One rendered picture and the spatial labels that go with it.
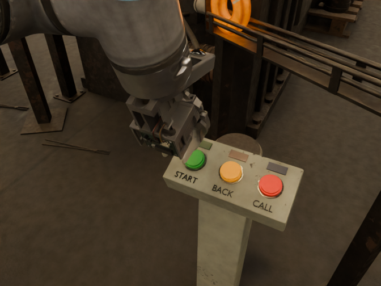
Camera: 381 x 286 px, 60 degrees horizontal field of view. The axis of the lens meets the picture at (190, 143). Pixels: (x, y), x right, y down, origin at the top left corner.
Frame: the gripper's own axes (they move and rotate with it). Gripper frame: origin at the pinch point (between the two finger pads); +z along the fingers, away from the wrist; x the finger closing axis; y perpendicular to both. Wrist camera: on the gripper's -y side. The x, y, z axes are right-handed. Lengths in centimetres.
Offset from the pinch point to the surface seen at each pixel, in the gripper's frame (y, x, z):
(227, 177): 1.6, 7.2, 5.5
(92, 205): 7, -52, 68
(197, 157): -0.2, 0.4, 5.5
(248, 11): -51, -8, 13
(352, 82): -25.3, 22.7, 4.2
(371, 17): -245, 30, 160
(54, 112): -31, -110, 80
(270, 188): 0.8, 14.9, 5.6
